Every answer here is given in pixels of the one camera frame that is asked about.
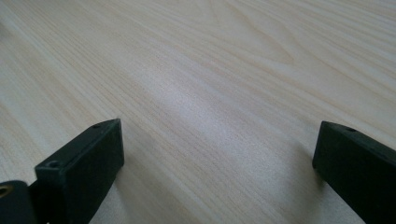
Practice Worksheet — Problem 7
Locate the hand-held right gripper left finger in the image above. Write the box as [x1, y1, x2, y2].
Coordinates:
[35, 118, 125, 224]

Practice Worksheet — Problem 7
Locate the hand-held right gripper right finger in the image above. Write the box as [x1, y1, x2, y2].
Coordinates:
[312, 120, 396, 224]

